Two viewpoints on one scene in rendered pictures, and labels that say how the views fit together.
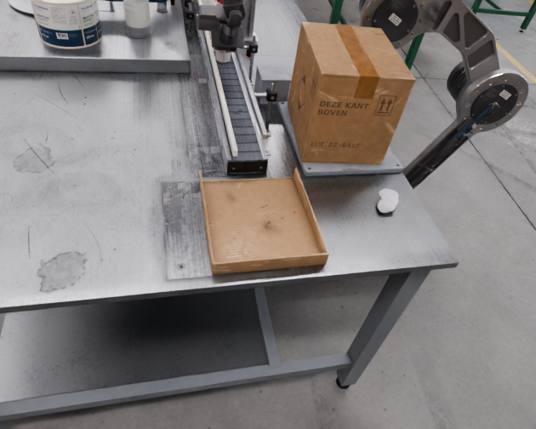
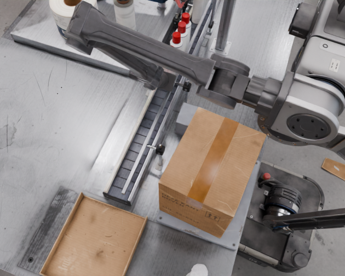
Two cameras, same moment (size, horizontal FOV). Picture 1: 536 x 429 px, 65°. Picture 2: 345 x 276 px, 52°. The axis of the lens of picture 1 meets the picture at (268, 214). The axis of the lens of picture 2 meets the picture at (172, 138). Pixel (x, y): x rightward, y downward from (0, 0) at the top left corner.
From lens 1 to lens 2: 0.90 m
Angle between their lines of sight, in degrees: 26
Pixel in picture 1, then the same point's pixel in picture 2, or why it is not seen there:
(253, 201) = (104, 228)
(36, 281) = not seen: outside the picture
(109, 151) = (47, 144)
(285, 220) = (113, 254)
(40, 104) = (32, 85)
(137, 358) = not seen: hidden behind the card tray
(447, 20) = (341, 146)
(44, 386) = not seen: hidden behind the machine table
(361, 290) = (243, 269)
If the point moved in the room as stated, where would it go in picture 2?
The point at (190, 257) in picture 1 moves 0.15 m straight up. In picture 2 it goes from (39, 255) to (24, 246)
